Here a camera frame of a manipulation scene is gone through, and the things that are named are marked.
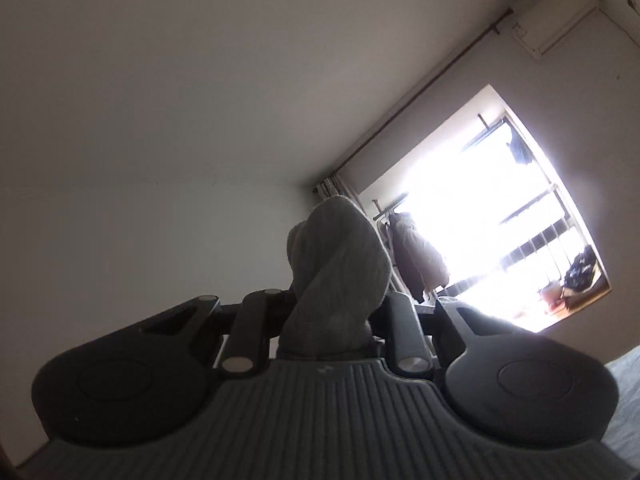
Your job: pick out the pink bowl on sill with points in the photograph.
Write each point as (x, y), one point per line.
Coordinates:
(552, 295)

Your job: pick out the grey bed sheet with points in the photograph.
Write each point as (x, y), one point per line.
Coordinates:
(623, 433)

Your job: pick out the hanging dark garment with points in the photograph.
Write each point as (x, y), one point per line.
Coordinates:
(519, 149)

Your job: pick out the grey sweatshirt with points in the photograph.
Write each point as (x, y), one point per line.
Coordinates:
(341, 272)

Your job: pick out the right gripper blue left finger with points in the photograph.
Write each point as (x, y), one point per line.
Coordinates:
(259, 318)

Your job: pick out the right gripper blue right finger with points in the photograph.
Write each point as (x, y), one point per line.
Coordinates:
(405, 350)

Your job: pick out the grey window curtain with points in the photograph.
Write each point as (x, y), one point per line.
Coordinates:
(335, 185)

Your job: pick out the dark clothes on sill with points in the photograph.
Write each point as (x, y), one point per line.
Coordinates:
(580, 275)

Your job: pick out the coat on rack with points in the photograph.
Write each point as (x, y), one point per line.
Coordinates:
(420, 265)

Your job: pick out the white air conditioner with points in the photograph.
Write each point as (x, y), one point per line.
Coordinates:
(548, 22)

